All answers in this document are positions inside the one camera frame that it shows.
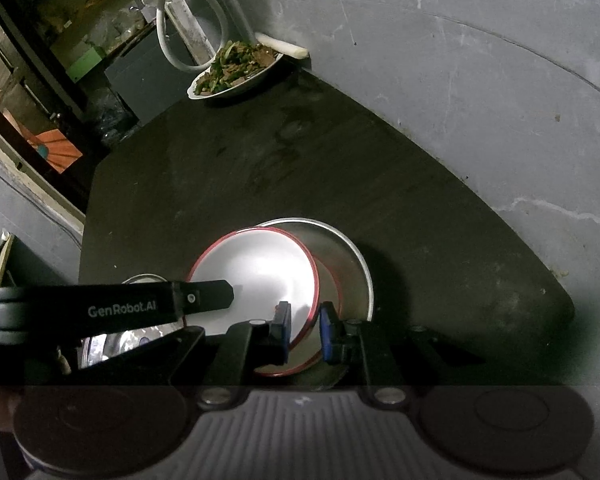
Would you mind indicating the stainless steel plate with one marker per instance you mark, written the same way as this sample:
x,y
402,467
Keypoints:
x,y
122,345

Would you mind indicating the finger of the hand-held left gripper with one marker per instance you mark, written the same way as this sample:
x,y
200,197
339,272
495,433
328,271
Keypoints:
x,y
207,297

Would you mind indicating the black cabinet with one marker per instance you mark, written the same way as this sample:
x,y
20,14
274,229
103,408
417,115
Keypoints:
x,y
145,82

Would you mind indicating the white dish of stir-fry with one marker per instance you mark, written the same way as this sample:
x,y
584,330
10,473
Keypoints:
x,y
235,70

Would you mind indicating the green board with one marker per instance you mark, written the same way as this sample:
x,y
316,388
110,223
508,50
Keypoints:
x,y
86,63

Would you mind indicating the white leek stalk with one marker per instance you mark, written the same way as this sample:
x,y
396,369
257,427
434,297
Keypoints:
x,y
282,46

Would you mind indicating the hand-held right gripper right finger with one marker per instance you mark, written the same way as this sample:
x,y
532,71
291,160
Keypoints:
x,y
328,332

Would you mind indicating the stainless steel bowl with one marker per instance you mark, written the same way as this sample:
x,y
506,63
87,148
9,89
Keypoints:
x,y
352,270

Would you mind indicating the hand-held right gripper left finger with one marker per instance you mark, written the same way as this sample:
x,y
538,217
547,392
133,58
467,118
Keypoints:
x,y
281,329

